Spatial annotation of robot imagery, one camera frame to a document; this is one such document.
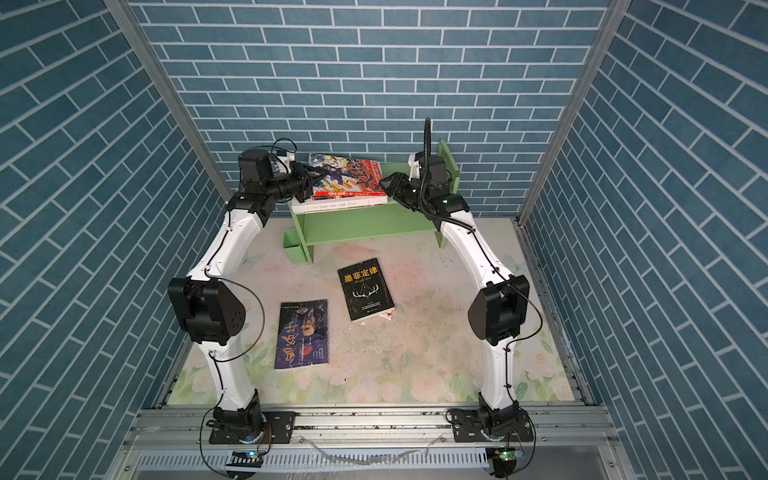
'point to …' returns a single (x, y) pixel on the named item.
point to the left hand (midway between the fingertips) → (329, 171)
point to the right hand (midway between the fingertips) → (380, 182)
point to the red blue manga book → (349, 177)
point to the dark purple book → (303, 338)
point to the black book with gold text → (365, 290)
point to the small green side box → (291, 243)
